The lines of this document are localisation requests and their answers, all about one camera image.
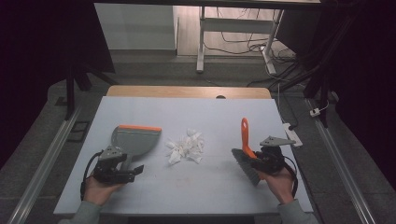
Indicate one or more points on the white panel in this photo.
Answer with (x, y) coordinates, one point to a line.
(137, 28)

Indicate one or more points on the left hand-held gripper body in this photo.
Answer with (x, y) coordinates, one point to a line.
(109, 172)

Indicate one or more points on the dark curtain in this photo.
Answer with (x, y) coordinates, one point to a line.
(373, 77)
(31, 62)

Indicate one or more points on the grey dustpan with orange edge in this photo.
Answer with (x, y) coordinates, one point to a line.
(137, 140)

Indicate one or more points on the person's right hand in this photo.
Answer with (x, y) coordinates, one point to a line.
(280, 185)

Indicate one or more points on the pile of white paper scraps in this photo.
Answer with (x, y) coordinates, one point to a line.
(186, 146)

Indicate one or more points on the aluminium rail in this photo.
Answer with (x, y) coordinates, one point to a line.
(342, 168)
(43, 168)

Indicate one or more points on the white board cover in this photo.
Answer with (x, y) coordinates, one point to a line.
(199, 115)

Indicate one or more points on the small white adapter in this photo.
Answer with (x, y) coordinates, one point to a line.
(315, 112)

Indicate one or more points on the white desk frame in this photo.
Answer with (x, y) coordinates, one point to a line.
(236, 25)

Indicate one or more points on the black rectangular floor frame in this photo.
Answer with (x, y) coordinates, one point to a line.
(72, 137)

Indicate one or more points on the person's left hand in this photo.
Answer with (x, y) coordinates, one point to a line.
(99, 192)

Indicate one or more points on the white power strip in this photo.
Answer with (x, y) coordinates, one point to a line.
(292, 134)

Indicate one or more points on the black metal stand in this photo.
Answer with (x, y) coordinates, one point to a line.
(71, 93)

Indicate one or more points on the wooden table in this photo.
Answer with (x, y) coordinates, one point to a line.
(186, 92)

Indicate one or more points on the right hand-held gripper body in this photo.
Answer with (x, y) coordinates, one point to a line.
(271, 158)

